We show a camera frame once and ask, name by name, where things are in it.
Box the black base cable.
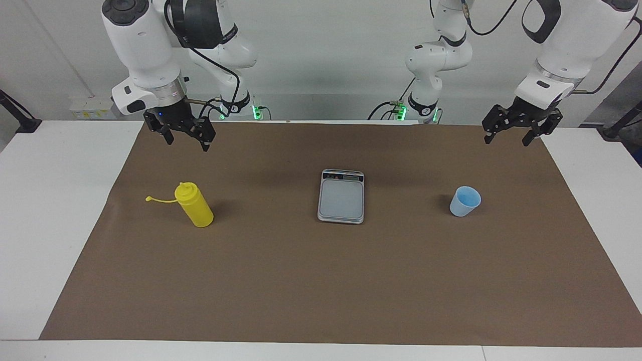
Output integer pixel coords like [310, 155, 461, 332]
[368, 78, 417, 121]

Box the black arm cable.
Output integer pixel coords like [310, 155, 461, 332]
[165, 0, 241, 121]
[461, 0, 642, 96]

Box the black stand clamp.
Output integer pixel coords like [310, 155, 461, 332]
[0, 89, 42, 133]
[599, 100, 642, 139]

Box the yellow squeeze bottle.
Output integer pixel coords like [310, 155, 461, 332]
[145, 182, 214, 228]

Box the light blue plastic cup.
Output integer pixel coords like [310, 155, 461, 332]
[449, 186, 482, 218]

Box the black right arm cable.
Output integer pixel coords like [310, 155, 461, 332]
[165, 0, 241, 121]

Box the silver digital kitchen scale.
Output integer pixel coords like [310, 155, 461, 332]
[317, 169, 365, 225]

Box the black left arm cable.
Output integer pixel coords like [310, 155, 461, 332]
[461, 0, 642, 96]

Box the white wall socket strip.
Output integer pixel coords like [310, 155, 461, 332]
[69, 97, 117, 120]

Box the brown paper mat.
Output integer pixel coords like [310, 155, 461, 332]
[39, 120, 642, 347]

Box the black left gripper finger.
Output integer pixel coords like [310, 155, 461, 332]
[483, 105, 507, 145]
[523, 120, 555, 147]

